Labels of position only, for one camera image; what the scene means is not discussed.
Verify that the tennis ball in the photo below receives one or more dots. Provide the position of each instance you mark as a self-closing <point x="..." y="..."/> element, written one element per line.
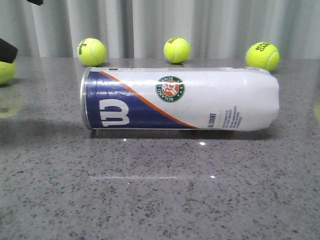
<point x="177" y="50"/>
<point x="91" y="52"/>
<point x="263" y="55"/>
<point x="7" y="72"/>

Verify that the grey pleated curtain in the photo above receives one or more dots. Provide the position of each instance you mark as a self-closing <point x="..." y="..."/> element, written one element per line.
<point x="215" y="29"/>

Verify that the centre tennis ball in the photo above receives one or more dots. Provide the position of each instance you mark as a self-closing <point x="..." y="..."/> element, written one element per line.
<point x="177" y="50"/>

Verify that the right tennis ball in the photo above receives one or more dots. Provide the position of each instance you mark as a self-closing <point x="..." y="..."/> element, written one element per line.
<point x="263" y="55"/>

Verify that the black edge gripper finger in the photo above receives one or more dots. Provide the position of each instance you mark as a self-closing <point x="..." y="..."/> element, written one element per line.
<point x="8" y="52"/>

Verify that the white blue tennis ball can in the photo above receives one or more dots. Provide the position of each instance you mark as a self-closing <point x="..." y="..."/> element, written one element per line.
<point x="243" y="99"/>

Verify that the far left tennis ball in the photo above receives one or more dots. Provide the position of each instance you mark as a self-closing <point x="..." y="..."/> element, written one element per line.
<point x="7" y="72"/>

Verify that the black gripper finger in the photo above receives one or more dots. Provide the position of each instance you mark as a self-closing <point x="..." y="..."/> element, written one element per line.
<point x="36" y="2"/>

